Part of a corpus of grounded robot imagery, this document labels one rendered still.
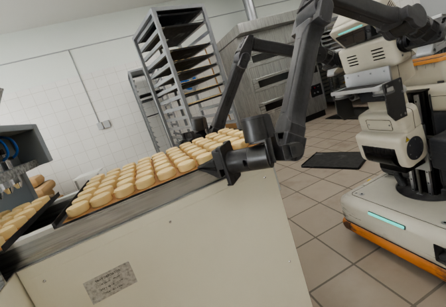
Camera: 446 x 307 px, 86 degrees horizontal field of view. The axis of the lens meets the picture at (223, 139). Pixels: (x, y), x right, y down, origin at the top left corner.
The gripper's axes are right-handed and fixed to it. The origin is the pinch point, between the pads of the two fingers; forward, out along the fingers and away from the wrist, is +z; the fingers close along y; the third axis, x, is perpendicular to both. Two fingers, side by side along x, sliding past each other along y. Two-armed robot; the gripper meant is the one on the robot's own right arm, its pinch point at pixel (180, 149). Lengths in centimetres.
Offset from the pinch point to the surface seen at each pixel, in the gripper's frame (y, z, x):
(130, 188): 1.5, 38.9, 12.4
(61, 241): -5, 52, -1
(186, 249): -20.7, 33.8, 17.9
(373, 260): -90, -44, 62
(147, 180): 1.9, 36.0, 15.9
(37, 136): 22, 27, -42
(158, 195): -3.3, 34.3, 15.8
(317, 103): -60, -425, 17
